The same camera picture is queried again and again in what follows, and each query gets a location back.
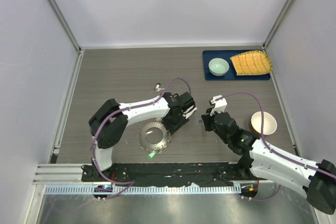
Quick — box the metal disc with keyrings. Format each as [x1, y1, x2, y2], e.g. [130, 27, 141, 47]
[138, 121, 171, 154]

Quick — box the key with green tag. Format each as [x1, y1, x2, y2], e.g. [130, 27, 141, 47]
[148, 150, 157, 159]

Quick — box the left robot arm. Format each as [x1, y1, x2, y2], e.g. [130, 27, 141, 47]
[88, 92, 197, 182]

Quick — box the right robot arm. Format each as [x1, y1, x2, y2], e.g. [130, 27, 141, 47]
[201, 109, 335, 215]

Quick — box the key with black tag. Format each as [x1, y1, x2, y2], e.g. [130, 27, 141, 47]
[154, 83, 165, 92]

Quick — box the cream bowl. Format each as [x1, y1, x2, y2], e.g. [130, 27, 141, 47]
[250, 111, 278, 135]

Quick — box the pale green bowl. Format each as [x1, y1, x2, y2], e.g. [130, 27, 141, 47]
[208, 58, 229, 76]

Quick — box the blue tray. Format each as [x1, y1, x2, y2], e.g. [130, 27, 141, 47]
[203, 50, 270, 81]

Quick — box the yellow woven cloth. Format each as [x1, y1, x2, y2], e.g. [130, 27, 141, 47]
[230, 50, 273, 76]

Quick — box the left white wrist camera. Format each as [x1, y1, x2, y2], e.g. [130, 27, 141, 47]
[183, 105, 197, 119]

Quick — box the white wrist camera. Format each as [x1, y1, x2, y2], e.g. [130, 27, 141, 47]
[183, 105, 197, 119]
[209, 95, 227, 116]

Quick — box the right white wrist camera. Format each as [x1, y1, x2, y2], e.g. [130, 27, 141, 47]
[209, 95, 227, 116]

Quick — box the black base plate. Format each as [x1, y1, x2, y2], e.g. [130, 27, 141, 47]
[81, 161, 270, 187]

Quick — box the front aluminium frame rail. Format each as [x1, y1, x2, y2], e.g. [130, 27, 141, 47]
[33, 160, 321, 185]

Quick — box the aluminium frame rail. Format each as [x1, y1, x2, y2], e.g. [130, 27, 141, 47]
[33, 160, 321, 185]
[262, 0, 300, 156]
[47, 0, 84, 164]

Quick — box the white cable duct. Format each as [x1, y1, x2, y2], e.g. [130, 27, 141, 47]
[45, 184, 241, 195]

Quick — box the right aluminium frame rail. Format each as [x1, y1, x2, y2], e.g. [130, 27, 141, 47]
[262, 0, 300, 156]

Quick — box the left aluminium frame rail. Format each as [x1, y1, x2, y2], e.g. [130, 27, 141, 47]
[47, 0, 84, 164]

